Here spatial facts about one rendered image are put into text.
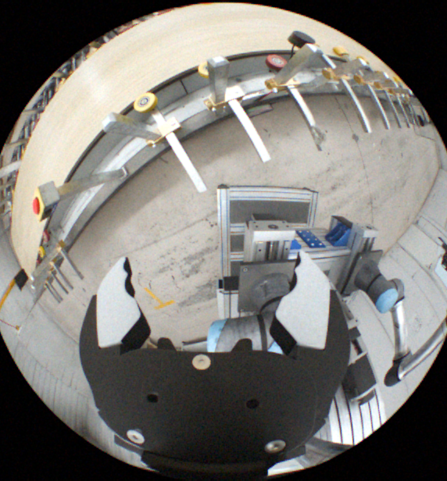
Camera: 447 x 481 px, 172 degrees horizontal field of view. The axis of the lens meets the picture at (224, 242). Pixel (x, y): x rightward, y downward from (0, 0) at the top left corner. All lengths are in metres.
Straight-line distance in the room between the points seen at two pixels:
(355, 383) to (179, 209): 1.64
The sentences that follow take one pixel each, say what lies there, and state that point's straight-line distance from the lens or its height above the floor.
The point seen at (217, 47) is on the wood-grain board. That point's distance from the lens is 0.74.
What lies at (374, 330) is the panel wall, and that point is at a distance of 2.64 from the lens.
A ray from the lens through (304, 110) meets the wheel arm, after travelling 0.69.
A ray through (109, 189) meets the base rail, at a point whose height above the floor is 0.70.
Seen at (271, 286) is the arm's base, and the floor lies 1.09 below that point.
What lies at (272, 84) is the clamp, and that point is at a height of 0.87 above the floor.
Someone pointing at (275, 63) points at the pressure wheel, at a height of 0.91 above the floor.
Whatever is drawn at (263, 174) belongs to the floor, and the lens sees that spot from 1.48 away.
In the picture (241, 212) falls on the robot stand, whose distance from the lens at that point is 1.29.
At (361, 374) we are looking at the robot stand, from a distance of 0.58.
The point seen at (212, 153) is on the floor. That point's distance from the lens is 1.43.
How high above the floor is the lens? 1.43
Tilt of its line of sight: 62 degrees down
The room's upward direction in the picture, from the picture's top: 175 degrees clockwise
